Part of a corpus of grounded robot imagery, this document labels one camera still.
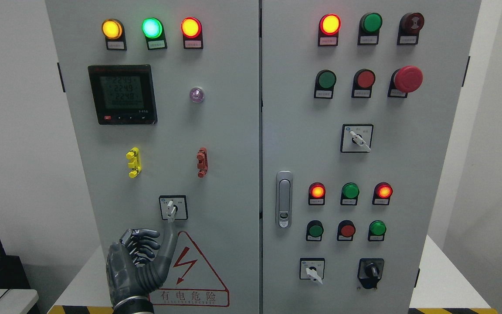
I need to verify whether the green indicator top right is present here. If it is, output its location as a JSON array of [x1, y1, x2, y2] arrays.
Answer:
[[357, 12, 383, 45]]

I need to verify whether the upper right rotary selector switch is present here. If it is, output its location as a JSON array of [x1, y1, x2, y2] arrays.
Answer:
[[340, 123, 374, 153]]

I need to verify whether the red push button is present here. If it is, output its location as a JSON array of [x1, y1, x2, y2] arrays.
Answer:
[[336, 219, 356, 241], [351, 69, 375, 98]]

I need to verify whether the yellow indicator light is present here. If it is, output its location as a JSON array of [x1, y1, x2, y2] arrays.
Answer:
[[102, 18, 127, 50]]

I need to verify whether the green lit indicator light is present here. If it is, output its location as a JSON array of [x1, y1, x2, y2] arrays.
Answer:
[[142, 17, 167, 50]]

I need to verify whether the white side table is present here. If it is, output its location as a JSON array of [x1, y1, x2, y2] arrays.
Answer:
[[0, 290, 39, 314]]

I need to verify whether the grey cabinet door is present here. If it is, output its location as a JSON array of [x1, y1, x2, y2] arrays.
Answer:
[[46, 0, 260, 314], [262, 0, 481, 314]]

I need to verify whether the green push button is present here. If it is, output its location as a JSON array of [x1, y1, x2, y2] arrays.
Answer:
[[368, 219, 387, 241], [305, 219, 324, 241], [313, 69, 336, 99]]

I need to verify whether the green indicator lower middle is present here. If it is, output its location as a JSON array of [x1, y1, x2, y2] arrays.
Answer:
[[340, 182, 360, 205]]

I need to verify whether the grey right cabinet door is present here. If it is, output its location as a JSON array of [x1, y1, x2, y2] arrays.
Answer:
[[262, 0, 481, 314]]

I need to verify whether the door rotary selector switch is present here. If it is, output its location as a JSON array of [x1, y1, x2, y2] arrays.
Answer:
[[159, 195, 189, 221]]

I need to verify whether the red lit indicator top right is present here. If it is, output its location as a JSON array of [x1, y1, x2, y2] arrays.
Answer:
[[317, 14, 341, 47]]

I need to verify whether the green push button lower right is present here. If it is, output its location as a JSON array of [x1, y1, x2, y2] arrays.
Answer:
[[368, 219, 387, 241]]

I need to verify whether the red lit indicator lower left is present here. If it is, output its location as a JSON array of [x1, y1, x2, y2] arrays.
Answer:
[[308, 182, 326, 205]]

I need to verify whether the red triangle warning sticker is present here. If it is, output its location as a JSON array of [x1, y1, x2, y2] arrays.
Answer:
[[149, 231, 230, 307]]

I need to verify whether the red push button upper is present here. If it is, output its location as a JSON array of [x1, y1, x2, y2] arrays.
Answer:
[[351, 69, 375, 98]]

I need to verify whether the bottom white rotary selector switch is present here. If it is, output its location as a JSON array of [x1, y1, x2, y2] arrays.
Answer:
[[299, 258, 326, 285]]

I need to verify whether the red emergency stop button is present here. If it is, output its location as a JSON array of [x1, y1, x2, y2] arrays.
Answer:
[[388, 65, 424, 98]]

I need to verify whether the green push button lower left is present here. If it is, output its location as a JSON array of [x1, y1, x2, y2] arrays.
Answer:
[[305, 219, 324, 241]]

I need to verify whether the red lit indicator lower right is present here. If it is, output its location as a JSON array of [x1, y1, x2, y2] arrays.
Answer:
[[372, 181, 393, 205]]

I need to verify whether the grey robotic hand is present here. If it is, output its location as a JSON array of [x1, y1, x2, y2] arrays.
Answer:
[[106, 221, 178, 307]]

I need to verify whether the black rotary knob switch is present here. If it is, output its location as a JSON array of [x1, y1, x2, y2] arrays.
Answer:
[[357, 258, 385, 290]]

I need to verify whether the green push button upper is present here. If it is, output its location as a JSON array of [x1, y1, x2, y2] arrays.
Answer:
[[313, 69, 336, 99]]

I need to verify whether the black digital power meter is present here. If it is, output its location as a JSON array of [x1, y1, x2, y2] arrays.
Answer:
[[88, 64, 158, 125]]

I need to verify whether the red push button lower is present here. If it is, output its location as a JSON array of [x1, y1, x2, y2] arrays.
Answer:
[[336, 219, 356, 241]]

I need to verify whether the red lit indicator left door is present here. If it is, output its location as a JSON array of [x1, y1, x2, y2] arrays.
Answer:
[[181, 17, 203, 49]]

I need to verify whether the red lit indicator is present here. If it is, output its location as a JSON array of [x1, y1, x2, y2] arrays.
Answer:
[[308, 182, 326, 205], [372, 181, 393, 205], [317, 14, 341, 47]]

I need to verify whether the dark red buzzer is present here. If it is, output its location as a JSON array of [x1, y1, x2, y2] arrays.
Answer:
[[397, 12, 424, 45]]

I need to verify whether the small purple clear lamp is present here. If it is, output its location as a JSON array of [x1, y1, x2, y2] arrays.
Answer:
[[189, 87, 205, 103]]

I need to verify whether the grey left cabinet door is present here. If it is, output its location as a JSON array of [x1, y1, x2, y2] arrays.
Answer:
[[46, 0, 260, 314]]

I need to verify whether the silver door latch handle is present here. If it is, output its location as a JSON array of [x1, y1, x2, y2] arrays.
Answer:
[[276, 171, 293, 228]]

